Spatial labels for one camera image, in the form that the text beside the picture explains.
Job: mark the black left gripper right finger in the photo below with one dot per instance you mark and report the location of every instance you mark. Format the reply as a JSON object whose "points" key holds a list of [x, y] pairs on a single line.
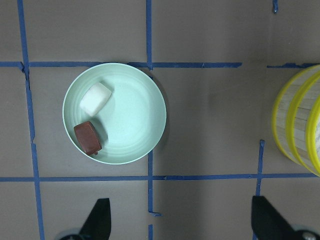
{"points": [[267, 223]]}

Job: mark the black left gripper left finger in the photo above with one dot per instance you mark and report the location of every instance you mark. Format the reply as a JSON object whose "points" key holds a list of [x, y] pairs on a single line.
{"points": [[98, 223]]}

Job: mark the yellow bamboo steamer top layer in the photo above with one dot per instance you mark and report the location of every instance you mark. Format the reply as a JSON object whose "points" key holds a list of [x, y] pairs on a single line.
{"points": [[303, 120]]}

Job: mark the yellow bamboo steamer layer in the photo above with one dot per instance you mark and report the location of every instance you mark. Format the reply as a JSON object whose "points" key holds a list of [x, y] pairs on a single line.
{"points": [[279, 114], [303, 120]]}

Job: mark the white steamed bun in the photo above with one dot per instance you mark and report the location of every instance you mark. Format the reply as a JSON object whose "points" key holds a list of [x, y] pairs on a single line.
{"points": [[95, 99]]}

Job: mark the yellow bamboo steamer bottom layer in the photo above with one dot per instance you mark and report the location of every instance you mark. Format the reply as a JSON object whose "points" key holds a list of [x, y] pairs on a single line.
{"points": [[279, 114]]}

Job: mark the brown chocolate bun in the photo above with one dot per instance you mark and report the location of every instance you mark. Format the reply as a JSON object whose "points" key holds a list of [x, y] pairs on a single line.
{"points": [[88, 138]]}

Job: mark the mint green bowl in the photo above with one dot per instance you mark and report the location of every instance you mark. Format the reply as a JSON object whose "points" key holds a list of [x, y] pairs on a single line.
{"points": [[131, 123]]}

